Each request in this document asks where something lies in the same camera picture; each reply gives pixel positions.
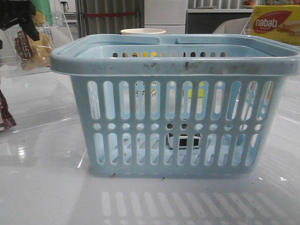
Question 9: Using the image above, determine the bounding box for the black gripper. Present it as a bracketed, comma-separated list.
[0, 0, 39, 40]

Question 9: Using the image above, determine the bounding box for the packaged bread clear wrapper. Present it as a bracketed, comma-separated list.
[15, 31, 53, 71]

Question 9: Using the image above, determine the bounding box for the light blue plastic basket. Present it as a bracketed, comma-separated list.
[50, 34, 300, 176]

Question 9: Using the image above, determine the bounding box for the green cartoon snack can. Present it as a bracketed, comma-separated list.
[31, 0, 53, 26]

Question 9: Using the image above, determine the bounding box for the clear acrylic shelf left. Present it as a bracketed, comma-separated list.
[0, 12, 73, 78]

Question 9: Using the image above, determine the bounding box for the dark red snack packet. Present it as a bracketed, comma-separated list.
[0, 92, 16, 131]

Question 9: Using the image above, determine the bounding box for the white paper cup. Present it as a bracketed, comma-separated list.
[120, 28, 166, 35]

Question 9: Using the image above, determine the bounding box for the white cabinet background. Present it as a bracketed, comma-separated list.
[144, 0, 188, 34]

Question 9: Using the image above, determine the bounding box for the yellow nabati wafer box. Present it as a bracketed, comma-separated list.
[249, 5, 300, 45]

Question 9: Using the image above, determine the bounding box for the clear acrylic stand right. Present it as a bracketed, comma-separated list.
[241, 9, 300, 47]

